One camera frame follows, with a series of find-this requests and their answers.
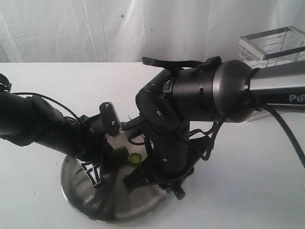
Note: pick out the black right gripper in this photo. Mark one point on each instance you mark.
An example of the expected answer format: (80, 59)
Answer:
(168, 174)

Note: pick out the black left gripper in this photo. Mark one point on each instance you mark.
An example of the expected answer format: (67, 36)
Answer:
(91, 144)

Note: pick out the green chili pepper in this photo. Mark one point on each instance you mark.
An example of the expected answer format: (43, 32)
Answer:
(119, 155)

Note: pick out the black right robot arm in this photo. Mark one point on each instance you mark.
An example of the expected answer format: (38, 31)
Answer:
(182, 109)

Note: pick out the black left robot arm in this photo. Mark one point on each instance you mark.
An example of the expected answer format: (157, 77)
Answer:
(32, 119)

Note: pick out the round steel plate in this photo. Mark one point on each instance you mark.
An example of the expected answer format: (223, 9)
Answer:
(108, 202)

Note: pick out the white backdrop curtain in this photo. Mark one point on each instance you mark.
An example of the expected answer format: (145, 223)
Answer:
(127, 30)

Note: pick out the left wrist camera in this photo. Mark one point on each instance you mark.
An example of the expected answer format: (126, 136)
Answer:
(109, 118)

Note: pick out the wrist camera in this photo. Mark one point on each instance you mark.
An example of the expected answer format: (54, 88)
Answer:
(109, 118)
(138, 122)

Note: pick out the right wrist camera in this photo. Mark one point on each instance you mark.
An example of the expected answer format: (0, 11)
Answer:
(138, 122)

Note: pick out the wire metal utensil holder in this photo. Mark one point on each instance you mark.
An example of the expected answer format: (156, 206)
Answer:
(278, 59)

